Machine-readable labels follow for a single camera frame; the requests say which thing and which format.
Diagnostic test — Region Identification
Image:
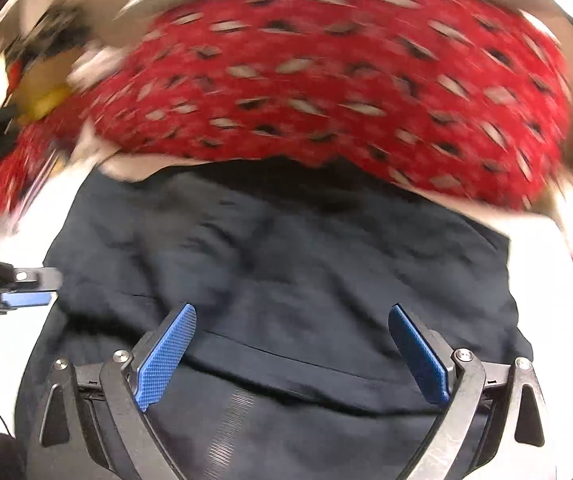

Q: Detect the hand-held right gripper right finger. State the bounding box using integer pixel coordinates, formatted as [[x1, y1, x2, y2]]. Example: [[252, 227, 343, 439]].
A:
[[388, 304, 547, 480]]

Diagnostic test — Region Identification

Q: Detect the dark navy garment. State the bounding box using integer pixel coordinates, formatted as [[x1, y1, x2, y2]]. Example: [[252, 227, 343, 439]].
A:
[[14, 156, 534, 480]]

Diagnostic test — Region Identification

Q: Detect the red printed blanket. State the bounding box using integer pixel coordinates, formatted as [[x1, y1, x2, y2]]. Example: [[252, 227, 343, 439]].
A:
[[0, 0, 573, 241]]

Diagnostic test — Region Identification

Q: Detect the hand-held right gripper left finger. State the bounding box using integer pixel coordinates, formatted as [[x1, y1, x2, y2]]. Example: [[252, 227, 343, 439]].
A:
[[39, 303, 198, 480]]

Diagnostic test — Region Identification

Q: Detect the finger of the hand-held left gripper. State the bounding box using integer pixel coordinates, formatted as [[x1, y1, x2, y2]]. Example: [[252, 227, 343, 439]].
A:
[[0, 266, 62, 311]]

